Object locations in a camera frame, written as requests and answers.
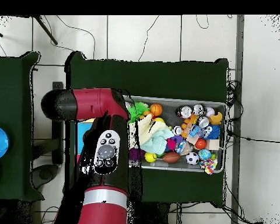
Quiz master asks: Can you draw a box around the cream yellow cloth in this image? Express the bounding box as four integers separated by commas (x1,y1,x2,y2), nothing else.
128,114,170,149

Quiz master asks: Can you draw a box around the silver mesh bin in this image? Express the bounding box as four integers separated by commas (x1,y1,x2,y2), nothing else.
123,94,227,174

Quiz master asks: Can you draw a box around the wooden three-hole box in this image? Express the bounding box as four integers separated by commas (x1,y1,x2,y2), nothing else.
74,117,96,164

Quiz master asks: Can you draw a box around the green spiky puffer toy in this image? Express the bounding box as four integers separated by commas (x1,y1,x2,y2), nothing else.
127,101,151,123

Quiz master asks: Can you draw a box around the orange toy basketball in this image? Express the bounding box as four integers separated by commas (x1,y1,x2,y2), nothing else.
149,103,163,117

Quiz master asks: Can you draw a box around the light blue cloth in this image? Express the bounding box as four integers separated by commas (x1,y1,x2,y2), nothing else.
139,128,174,155

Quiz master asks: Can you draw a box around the yellow smiley ball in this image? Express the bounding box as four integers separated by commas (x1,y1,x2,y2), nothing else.
144,152,158,163

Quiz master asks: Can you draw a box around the brown toy football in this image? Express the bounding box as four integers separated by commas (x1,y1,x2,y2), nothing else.
162,152,181,164

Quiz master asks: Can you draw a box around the black white soccer ball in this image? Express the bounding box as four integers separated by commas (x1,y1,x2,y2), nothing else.
185,152,200,166

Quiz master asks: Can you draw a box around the blue globe ball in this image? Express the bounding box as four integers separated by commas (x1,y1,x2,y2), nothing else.
198,148,212,161

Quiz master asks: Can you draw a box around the large blue spiky puffer toy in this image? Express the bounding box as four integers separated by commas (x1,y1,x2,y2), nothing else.
201,124,222,141

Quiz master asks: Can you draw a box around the knotted polka dot cloth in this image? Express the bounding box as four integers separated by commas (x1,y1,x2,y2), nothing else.
199,157,218,175

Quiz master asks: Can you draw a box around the black standing panel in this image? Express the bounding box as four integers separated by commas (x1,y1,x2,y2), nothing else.
51,81,64,165

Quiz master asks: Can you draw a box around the grey round floor stand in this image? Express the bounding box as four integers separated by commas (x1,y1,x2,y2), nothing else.
32,164,59,188

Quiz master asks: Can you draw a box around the long black tripod leg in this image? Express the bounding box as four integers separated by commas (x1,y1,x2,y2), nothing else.
33,15,59,46

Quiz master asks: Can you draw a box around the dark green side tablecloth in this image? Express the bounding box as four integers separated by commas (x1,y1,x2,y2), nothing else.
0,51,46,202

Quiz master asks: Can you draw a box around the thin black floor cable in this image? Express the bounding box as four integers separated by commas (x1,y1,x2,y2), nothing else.
44,15,96,59
137,15,160,62

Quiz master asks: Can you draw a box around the black cable bundle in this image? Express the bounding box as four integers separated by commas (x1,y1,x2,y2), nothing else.
225,80,244,122

